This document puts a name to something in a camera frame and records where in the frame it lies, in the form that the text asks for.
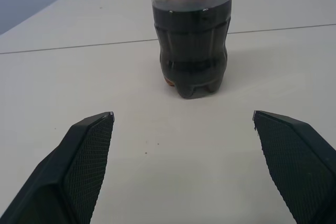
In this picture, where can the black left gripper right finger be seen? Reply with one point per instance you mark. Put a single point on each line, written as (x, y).
(291, 161)

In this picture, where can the small bottle with dark liquid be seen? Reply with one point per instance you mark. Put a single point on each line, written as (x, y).
(191, 51)

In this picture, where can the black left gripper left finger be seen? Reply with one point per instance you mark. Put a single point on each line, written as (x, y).
(57, 171)

